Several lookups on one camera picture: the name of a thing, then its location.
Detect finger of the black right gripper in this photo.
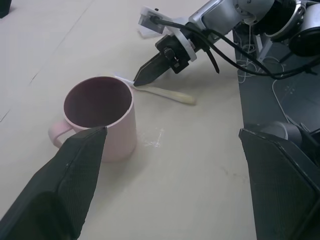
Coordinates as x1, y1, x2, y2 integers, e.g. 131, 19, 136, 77
134, 64, 174, 88
133, 51, 166, 84

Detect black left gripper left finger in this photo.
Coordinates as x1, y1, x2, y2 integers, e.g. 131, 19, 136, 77
0, 126, 109, 240

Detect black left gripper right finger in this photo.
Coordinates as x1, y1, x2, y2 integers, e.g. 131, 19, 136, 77
238, 127, 320, 240

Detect cream toothbrush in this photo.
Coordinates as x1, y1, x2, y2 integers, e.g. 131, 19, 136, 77
113, 73, 197, 106

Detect pink mug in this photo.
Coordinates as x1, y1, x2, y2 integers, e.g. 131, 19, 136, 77
47, 75, 138, 163

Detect grey rounded robot part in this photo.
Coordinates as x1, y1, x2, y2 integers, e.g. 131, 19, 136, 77
258, 120, 310, 148

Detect silver and black robot torso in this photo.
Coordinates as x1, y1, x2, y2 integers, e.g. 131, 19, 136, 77
257, 0, 320, 58

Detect dark object at table edge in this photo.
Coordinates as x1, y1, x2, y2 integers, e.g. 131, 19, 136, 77
0, 0, 12, 19

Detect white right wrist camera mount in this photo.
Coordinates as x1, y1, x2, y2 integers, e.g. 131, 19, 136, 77
137, 6, 197, 62

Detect white cable on floor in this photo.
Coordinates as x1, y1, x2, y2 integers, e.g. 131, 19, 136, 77
236, 24, 286, 85

